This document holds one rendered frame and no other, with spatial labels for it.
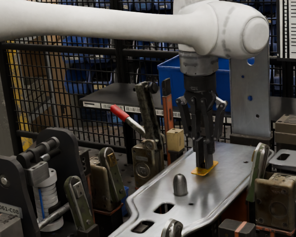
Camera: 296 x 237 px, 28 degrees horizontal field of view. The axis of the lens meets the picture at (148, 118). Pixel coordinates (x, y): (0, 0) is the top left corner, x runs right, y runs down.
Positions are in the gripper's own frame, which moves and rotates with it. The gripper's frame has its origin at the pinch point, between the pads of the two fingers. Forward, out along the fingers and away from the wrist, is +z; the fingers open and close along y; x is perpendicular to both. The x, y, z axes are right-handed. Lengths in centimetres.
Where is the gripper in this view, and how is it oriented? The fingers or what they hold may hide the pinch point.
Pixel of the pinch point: (204, 153)
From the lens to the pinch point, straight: 144.7
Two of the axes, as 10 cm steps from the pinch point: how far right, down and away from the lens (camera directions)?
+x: 5.3, -3.2, 7.9
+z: 0.8, 9.4, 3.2
